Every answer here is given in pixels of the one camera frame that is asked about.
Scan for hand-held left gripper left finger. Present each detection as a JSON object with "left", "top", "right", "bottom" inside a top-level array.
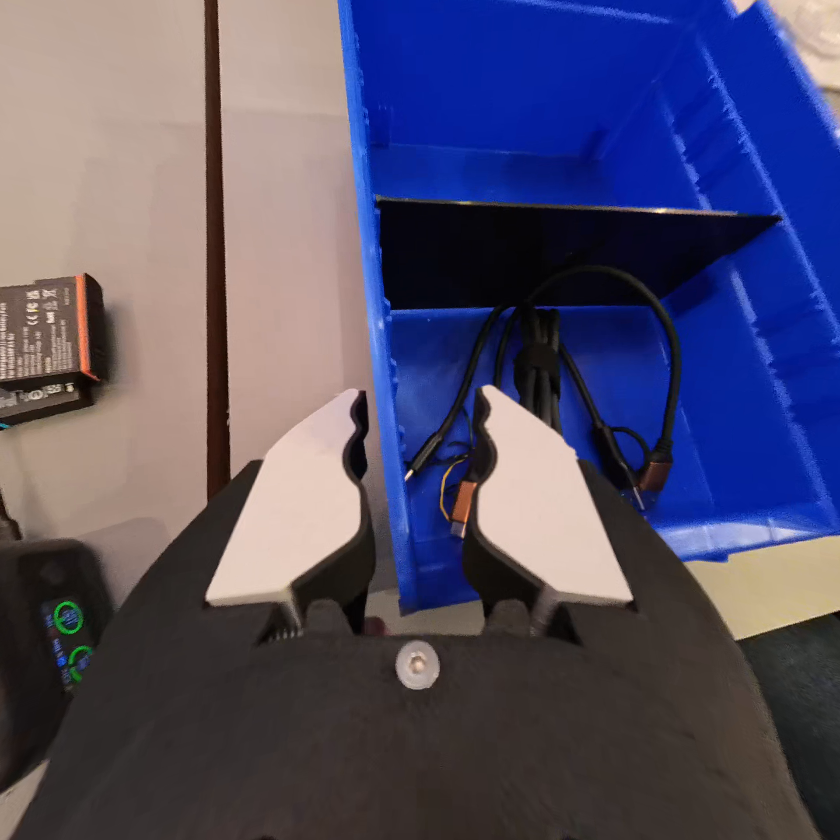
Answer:
[{"left": 204, "top": 388, "right": 378, "bottom": 634}]

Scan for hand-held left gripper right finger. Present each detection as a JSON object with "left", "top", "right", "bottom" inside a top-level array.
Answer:
[{"left": 461, "top": 385, "right": 635, "bottom": 636}]

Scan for blue plastic bin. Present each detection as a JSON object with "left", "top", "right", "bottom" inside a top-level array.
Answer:
[{"left": 336, "top": 0, "right": 840, "bottom": 614}]

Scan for black blurred desk device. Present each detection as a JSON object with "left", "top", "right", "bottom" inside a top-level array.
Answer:
[{"left": 0, "top": 538, "right": 114, "bottom": 791}]

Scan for black battery pack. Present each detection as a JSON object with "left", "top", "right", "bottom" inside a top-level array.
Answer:
[{"left": 0, "top": 377, "right": 96, "bottom": 427}]

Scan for black bin divider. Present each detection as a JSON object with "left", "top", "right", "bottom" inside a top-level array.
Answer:
[{"left": 375, "top": 195, "right": 783, "bottom": 311}]

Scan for person's dark trousers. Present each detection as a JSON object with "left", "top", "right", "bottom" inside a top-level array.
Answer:
[{"left": 738, "top": 612, "right": 840, "bottom": 840}]

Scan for black battery orange stripe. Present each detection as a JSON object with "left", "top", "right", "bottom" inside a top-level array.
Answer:
[{"left": 0, "top": 273, "right": 106, "bottom": 385}]

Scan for thin black cable small plug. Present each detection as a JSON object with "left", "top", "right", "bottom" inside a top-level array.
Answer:
[{"left": 403, "top": 304, "right": 519, "bottom": 483}]

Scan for black strapped cable orange plugs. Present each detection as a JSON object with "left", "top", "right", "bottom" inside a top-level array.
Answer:
[{"left": 449, "top": 264, "right": 683, "bottom": 539}]

